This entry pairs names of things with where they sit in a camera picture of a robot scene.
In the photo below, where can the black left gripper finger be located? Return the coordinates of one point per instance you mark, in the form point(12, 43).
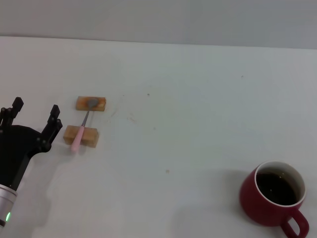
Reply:
point(50, 129)
point(13, 111)

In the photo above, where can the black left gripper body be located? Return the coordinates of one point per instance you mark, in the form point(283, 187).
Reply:
point(17, 143)

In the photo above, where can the red coffee cup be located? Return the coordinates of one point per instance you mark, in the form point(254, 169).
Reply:
point(250, 198)

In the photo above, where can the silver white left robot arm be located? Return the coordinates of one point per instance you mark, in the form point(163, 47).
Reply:
point(6, 200)

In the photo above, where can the notched wooden block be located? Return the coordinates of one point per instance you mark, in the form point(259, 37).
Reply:
point(69, 133)

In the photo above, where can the stained wooden block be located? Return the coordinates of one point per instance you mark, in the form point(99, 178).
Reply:
point(80, 104)

